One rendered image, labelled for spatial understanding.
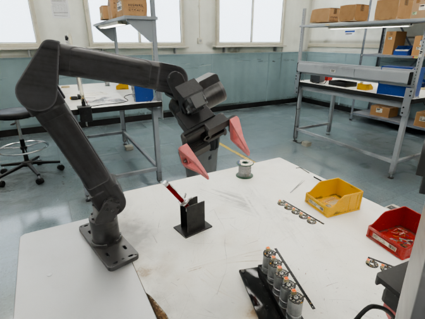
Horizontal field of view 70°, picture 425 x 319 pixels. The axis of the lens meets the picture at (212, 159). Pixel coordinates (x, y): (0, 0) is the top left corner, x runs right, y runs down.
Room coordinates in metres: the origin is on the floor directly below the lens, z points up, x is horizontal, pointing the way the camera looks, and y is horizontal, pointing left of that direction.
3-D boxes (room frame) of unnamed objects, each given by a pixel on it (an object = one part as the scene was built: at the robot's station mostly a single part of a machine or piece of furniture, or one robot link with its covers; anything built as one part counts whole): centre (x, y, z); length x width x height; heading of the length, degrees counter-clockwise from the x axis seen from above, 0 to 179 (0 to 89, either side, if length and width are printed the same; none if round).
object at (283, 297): (0.40, -0.13, 0.79); 0.02 x 0.02 x 0.05
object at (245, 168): (0.98, -0.11, 0.78); 0.06 x 0.06 x 0.05
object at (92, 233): (0.60, 0.25, 0.79); 0.20 x 0.07 x 0.08; 40
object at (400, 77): (3.11, -1.32, 0.90); 1.30 x 0.06 x 0.12; 29
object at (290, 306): (0.37, -0.13, 0.79); 0.02 x 0.02 x 0.05
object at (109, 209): (0.60, 0.24, 0.85); 0.09 x 0.06 x 0.06; 24
